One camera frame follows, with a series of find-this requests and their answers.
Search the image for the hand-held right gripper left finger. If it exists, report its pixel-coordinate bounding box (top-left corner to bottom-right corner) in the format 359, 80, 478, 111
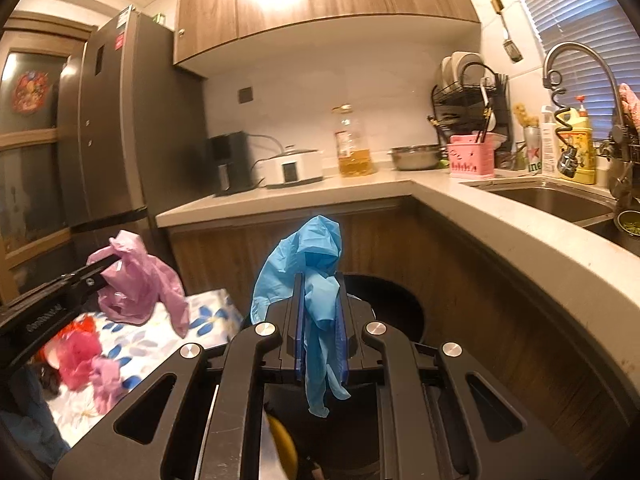
52, 272, 306, 480

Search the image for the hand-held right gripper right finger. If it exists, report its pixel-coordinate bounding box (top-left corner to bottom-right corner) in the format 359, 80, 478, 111
336, 272, 588, 480

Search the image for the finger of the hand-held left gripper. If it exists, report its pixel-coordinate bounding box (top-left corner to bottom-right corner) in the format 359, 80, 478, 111
60, 254, 124, 288

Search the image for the light pink plastic bag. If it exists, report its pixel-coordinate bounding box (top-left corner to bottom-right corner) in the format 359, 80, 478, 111
86, 230, 191, 339

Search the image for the black round bin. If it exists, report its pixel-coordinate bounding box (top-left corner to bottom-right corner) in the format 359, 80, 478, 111
260, 272, 429, 480

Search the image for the blue disposable glove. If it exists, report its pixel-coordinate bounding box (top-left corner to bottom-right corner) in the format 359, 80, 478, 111
250, 215, 353, 418

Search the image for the small mauve plastic bag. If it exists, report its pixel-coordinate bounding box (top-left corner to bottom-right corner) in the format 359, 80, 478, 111
91, 356, 124, 414

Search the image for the floral printed cloth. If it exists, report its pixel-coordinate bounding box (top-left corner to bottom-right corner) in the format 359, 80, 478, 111
30, 287, 247, 450

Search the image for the blue cloth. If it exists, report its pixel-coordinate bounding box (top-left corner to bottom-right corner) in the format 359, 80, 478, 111
0, 374, 68, 467

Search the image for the yellow plastic item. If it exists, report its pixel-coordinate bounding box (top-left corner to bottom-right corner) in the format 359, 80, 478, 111
269, 411, 300, 480

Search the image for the wooden glass door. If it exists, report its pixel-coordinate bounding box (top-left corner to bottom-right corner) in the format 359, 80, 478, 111
0, 16, 97, 307

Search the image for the grey refrigerator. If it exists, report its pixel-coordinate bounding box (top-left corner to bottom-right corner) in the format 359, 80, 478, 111
55, 7, 212, 272

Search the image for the wooden base cabinet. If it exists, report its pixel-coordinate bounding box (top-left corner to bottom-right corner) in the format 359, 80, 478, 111
165, 194, 640, 463

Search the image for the white slow cooker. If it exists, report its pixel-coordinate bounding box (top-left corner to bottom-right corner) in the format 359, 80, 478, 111
250, 145, 325, 190

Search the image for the black air fryer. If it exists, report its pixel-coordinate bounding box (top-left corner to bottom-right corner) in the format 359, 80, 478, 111
206, 131, 259, 197

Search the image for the cooking oil bottle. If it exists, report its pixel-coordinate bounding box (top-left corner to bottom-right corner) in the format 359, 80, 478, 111
332, 104, 377, 178

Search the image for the red door decoration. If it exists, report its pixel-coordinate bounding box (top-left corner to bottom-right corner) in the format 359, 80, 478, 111
12, 71, 54, 112

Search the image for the stainless steel bowl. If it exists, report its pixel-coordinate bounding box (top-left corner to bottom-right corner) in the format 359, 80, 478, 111
387, 144, 444, 171

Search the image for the pink utensil basket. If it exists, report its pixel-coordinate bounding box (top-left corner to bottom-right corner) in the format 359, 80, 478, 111
446, 133, 496, 180

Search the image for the stainless steel sink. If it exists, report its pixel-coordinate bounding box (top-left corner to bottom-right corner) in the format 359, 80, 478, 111
459, 184, 617, 225

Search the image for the silver beer can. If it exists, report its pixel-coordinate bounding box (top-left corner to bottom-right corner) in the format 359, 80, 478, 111
522, 126, 544, 174

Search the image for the black dish rack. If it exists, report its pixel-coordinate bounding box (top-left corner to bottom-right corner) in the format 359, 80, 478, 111
430, 61, 512, 162

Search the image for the white pump bottle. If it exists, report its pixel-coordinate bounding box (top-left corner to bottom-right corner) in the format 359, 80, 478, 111
538, 104, 561, 177

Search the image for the yellow scrubber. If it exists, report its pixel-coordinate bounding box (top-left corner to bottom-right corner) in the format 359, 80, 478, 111
513, 103, 540, 129

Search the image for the yellow detergent bottle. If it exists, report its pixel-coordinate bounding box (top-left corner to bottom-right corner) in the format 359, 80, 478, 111
562, 94, 597, 185

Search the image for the white bowl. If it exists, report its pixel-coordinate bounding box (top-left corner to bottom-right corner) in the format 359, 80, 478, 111
450, 51, 484, 87

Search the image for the hanging slotted spatula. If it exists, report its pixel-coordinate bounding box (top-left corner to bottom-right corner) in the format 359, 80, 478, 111
488, 0, 524, 64

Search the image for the pink rubber glove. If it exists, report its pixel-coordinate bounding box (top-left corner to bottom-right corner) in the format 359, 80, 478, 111
617, 83, 640, 129

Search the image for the steel gooseneck faucet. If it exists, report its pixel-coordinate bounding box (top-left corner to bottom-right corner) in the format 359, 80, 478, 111
542, 42, 627, 182

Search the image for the window blind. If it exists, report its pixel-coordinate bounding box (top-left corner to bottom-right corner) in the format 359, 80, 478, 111
500, 0, 640, 127

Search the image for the black coiled sprayer hose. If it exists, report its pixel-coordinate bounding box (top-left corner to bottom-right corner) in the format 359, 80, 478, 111
544, 72, 582, 179

